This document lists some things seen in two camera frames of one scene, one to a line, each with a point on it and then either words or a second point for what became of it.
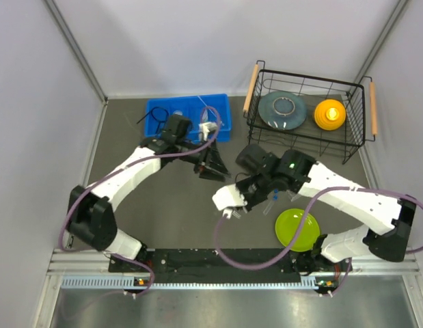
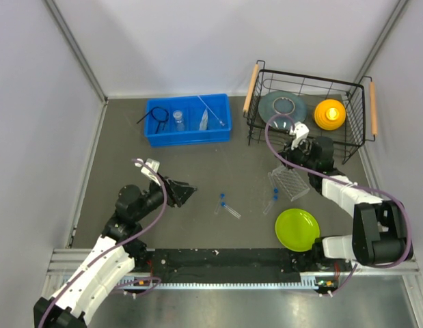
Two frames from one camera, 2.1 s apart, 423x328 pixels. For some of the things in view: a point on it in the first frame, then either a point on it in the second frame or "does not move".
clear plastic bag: [205, 116] does not move
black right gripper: [240, 186] -> [288, 154]
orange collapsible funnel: [330, 114] does not move
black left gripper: [212, 155] -> [178, 193]
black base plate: [208, 264] does not move
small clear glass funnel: [210, 111] does not move
